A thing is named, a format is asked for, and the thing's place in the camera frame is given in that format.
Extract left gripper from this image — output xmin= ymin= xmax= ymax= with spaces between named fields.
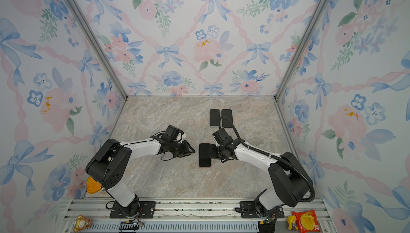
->
xmin=170 ymin=140 xmax=196 ymax=158

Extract black phone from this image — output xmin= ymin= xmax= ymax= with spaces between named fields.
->
xmin=221 ymin=109 xmax=233 ymax=128
xmin=199 ymin=143 xmax=211 ymax=167
xmin=209 ymin=109 xmax=220 ymax=127

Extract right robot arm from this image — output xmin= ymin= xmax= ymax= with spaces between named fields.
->
xmin=211 ymin=128 xmax=316 ymax=219

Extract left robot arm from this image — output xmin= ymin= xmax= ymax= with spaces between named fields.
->
xmin=85 ymin=125 xmax=195 ymax=219

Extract yellow toy figure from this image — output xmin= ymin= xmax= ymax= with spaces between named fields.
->
xmin=287 ymin=216 xmax=298 ymax=231

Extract red snack packet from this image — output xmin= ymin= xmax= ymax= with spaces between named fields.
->
xmin=292 ymin=210 xmax=321 ymax=233

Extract monkey plush toy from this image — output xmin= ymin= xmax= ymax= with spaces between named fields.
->
xmin=73 ymin=214 xmax=92 ymax=233

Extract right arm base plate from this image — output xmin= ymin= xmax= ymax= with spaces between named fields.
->
xmin=235 ymin=201 xmax=285 ymax=220

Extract aluminium rail frame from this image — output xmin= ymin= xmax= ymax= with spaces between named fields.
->
xmin=57 ymin=197 xmax=337 ymax=233

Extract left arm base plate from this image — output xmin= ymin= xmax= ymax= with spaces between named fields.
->
xmin=109 ymin=201 xmax=156 ymax=219

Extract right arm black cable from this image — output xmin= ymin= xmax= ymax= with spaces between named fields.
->
xmin=218 ymin=115 xmax=317 ymax=203

